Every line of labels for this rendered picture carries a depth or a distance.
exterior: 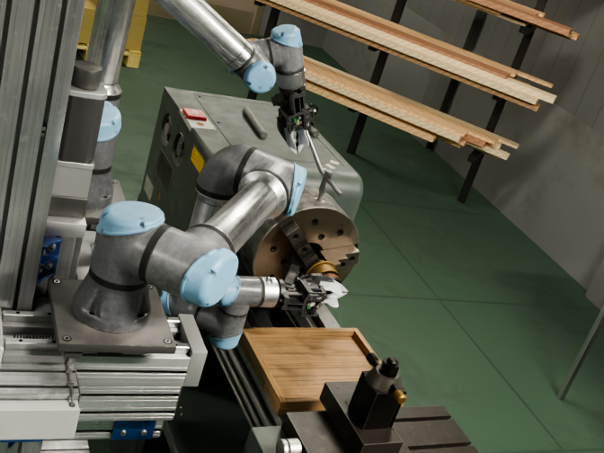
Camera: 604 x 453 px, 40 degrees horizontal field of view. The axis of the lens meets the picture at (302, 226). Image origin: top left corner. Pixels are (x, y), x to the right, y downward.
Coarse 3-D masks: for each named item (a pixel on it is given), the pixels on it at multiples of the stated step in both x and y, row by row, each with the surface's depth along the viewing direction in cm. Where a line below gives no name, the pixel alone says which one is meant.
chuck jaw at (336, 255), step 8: (320, 248) 229; (328, 248) 230; (336, 248) 230; (344, 248) 230; (352, 248) 230; (320, 256) 228; (328, 256) 226; (336, 256) 226; (344, 256) 227; (352, 256) 229; (336, 264) 223; (344, 264) 227
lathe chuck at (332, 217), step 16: (304, 192) 227; (304, 208) 220; (320, 208) 221; (336, 208) 225; (272, 224) 219; (304, 224) 222; (320, 224) 224; (336, 224) 226; (352, 224) 228; (256, 240) 222; (272, 240) 221; (288, 240) 223; (320, 240) 227; (336, 240) 229; (352, 240) 231; (256, 256) 222; (272, 256) 224; (288, 256) 226; (256, 272) 224; (272, 272) 226
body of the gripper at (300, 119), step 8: (280, 88) 217; (304, 88) 217; (288, 96) 219; (296, 96) 214; (280, 104) 223; (288, 104) 221; (296, 104) 218; (304, 104) 218; (280, 112) 223; (288, 112) 219; (296, 112) 217; (304, 112) 218; (312, 112) 219; (288, 120) 222; (296, 120) 219; (304, 120) 219; (288, 128) 220; (296, 128) 220; (304, 128) 221
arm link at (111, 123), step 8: (104, 104) 198; (104, 112) 195; (112, 112) 196; (104, 120) 193; (112, 120) 194; (120, 120) 199; (104, 128) 193; (112, 128) 194; (104, 136) 194; (112, 136) 195; (104, 144) 195; (112, 144) 197; (96, 152) 195; (104, 152) 196; (112, 152) 199; (96, 160) 196; (104, 160) 197; (112, 160) 201; (96, 168) 197; (104, 168) 198
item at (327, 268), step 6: (318, 264) 219; (324, 264) 219; (330, 264) 220; (306, 270) 222; (312, 270) 218; (318, 270) 217; (324, 270) 217; (330, 270) 217; (336, 270) 222; (330, 276) 216; (336, 276) 217
